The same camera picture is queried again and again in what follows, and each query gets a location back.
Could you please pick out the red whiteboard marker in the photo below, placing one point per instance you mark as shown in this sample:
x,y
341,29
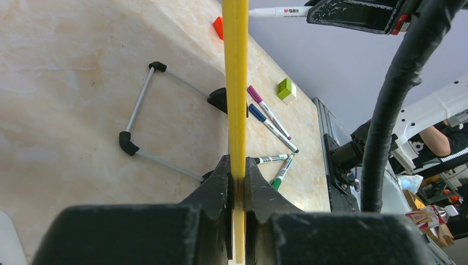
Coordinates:
x,y
279,12

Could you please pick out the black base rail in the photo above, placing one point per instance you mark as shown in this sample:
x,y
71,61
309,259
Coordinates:
x,y
343,154

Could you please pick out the black whiteboard marker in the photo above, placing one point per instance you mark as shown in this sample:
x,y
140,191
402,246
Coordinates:
x,y
272,158

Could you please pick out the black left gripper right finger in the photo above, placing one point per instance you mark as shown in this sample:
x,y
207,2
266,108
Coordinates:
x,y
261,202

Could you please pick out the blue whiteboard marker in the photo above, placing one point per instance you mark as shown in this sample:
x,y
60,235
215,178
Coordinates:
x,y
258,114

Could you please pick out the person in black shirt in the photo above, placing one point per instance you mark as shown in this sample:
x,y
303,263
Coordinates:
x,y
442,144

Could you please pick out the green white toy brick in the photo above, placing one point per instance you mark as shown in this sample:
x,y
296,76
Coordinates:
x,y
287,91

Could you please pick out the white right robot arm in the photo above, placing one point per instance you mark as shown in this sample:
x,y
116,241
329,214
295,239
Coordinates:
x,y
424,24

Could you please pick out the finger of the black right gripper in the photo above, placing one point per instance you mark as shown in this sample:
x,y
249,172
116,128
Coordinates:
x,y
377,17

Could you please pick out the metal whiteboard stand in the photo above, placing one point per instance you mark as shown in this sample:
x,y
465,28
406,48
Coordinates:
x,y
169,113

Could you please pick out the green whiteboard marker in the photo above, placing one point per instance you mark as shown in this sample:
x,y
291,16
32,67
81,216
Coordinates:
x,y
276,182

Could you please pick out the orange red block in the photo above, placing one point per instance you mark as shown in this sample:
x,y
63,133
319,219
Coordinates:
x,y
218,25

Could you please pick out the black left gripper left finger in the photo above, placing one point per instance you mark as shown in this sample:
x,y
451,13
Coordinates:
x,y
207,233

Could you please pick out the yellow framed whiteboard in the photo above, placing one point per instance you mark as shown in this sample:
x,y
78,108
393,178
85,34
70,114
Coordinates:
x,y
235,15

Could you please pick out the purple whiteboard marker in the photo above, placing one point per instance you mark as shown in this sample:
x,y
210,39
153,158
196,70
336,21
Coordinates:
x,y
267,110

